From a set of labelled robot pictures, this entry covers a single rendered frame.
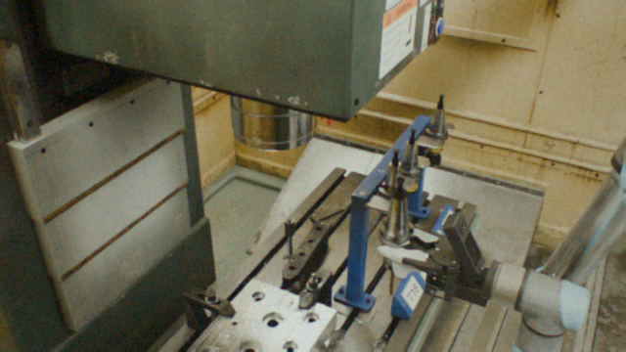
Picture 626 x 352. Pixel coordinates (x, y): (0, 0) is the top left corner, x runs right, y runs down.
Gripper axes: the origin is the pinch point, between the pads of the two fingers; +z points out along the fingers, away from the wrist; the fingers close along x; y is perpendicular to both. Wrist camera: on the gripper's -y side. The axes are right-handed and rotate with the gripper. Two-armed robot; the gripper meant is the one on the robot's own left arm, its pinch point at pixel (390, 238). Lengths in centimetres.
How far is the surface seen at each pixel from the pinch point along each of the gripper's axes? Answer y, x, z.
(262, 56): -36.0, -12.2, 19.0
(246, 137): -18.1, -7.7, 25.7
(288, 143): -17.4, -5.0, 18.9
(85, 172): 0, -10, 67
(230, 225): 72, 65, 86
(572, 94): 6, 101, -21
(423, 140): 8, 53, 11
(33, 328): 32, -30, 71
